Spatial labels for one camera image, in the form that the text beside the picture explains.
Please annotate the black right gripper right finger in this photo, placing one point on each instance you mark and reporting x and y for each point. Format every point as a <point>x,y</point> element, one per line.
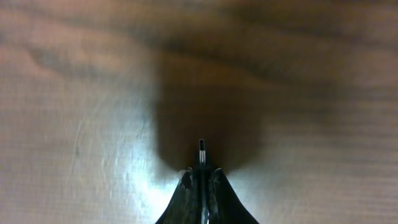
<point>223,204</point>

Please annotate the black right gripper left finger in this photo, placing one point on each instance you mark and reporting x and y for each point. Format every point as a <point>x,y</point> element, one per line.
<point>184,206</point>

